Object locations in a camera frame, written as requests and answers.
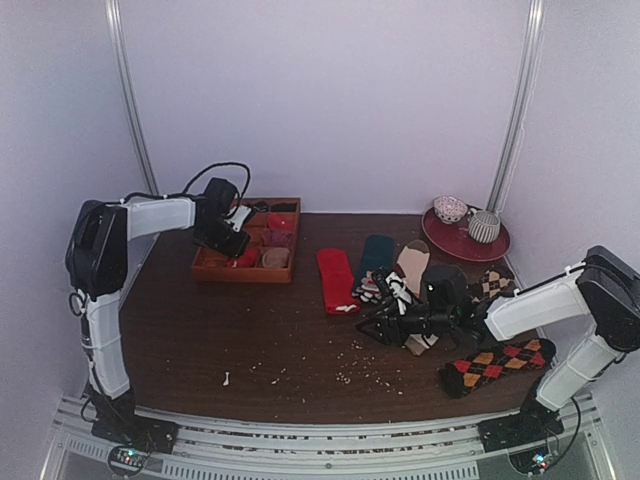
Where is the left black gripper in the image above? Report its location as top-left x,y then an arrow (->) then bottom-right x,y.
198,217 -> 252,258

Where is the red sock with beige toe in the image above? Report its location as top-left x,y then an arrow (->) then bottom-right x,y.
226,248 -> 260,269

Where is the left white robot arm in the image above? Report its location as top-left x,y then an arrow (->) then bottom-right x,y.
65,178 -> 255,444

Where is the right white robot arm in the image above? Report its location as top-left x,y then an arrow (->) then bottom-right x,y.
356,245 -> 639,442

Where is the beige rolled sock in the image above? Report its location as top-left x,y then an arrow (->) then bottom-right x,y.
262,247 -> 291,269

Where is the beige brown sock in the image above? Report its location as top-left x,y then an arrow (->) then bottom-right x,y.
404,334 -> 439,356

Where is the wooden compartment tray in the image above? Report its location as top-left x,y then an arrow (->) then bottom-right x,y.
192,197 -> 301,284

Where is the black striped rolled sock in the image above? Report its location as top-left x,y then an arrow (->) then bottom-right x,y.
250,200 -> 270,213

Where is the red rolled sock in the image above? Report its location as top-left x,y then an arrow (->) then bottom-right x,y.
267,212 -> 296,231

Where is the teal reindeer sock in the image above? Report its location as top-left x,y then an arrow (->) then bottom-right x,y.
352,234 -> 395,304

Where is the beige striped sock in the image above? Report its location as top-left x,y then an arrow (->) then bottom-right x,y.
394,240 -> 431,297

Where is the black orange argyle sock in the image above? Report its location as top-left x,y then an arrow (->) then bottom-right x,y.
438,338 -> 556,399

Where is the red round plate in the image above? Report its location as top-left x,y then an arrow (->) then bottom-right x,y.
421,208 -> 511,263

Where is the beige argyle sock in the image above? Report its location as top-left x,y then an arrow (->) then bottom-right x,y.
469,269 -> 515,303

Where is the white patterned bowl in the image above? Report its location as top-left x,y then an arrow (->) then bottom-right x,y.
433,195 -> 468,225

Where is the striped grey cup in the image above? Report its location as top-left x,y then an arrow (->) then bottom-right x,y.
468,209 -> 501,244

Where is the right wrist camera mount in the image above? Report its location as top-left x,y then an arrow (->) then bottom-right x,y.
385,271 -> 413,306

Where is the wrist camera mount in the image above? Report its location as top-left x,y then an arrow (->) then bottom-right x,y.
385,271 -> 413,306
226,205 -> 255,232

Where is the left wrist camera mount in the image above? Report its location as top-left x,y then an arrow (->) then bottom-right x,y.
226,205 -> 255,232

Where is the left black cable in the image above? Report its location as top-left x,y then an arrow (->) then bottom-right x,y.
182,161 -> 252,206

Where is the black cable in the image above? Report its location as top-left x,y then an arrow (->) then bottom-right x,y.
182,161 -> 252,206
542,394 -> 584,451

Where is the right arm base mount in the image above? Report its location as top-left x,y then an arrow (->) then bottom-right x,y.
478,408 -> 564,476

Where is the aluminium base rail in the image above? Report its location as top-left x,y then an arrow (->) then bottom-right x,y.
37,394 -> 619,479

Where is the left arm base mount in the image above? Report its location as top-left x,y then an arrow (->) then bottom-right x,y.
91,416 -> 179,477

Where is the right black cable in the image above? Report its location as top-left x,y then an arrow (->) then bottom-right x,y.
542,394 -> 584,451

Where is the right aluminium frame post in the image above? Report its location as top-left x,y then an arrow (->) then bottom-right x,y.
487,0 -> 546,215

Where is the aluminium frame post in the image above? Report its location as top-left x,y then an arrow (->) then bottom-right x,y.
104,0 -> 160,195
487,0 -> 546,215

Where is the left aluminium frame post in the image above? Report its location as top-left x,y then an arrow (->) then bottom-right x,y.
104,0 -> 160,195

